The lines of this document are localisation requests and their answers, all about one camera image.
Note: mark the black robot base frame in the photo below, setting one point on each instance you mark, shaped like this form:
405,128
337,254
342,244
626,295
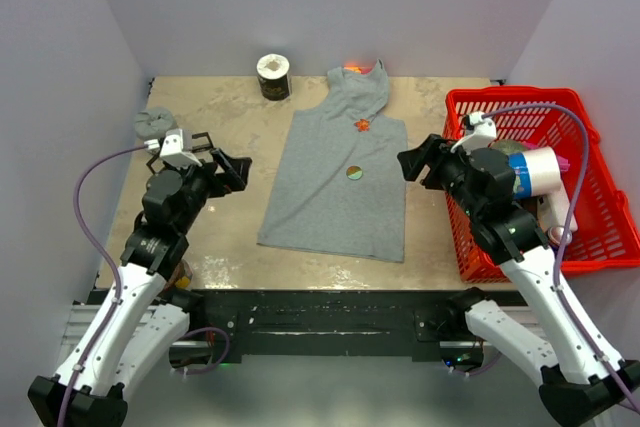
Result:
421,325

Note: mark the toilet paper roll black wrapper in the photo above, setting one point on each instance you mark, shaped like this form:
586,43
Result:
273,77

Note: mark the blue white wipes roll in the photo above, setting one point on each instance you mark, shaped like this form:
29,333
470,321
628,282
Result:
537,172

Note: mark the green round fruit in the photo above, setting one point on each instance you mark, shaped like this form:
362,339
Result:
508,146

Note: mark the grey paper roll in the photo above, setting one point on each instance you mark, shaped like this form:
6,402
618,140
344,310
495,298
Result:
153,123

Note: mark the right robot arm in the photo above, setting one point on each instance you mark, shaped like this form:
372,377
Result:
578,373

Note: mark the pink packet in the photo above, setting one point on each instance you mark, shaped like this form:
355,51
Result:
563,164

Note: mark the black brooch display case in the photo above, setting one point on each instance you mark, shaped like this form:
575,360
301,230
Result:
202,142

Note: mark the round iridescent brooch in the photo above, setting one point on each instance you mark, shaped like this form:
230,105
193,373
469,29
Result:
354,172

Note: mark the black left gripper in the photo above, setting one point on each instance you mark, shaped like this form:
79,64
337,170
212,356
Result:
235,175

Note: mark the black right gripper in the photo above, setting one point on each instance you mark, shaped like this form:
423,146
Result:
435,152

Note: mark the brown wooden block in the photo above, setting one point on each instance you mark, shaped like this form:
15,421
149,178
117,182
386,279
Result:
183,275

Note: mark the orange maple leaf brooch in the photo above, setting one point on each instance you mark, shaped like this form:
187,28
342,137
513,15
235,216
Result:
362,125

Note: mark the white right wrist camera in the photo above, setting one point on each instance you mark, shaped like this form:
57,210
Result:
480,132

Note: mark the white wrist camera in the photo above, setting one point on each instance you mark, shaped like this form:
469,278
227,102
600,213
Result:
480,132
175,149

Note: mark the orange pink snack box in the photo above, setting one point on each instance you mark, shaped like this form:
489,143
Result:
363,70

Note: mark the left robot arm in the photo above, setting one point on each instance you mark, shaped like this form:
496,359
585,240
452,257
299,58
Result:
93,386

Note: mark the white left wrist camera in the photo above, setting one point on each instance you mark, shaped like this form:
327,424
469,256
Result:
175,149

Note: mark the grey sleeveless shirt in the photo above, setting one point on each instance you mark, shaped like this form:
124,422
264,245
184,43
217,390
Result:
313,206

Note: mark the white box in basket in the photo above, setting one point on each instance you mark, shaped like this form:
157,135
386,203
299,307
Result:
552,209

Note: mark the silver drink can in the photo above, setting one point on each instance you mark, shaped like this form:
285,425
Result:
556,234

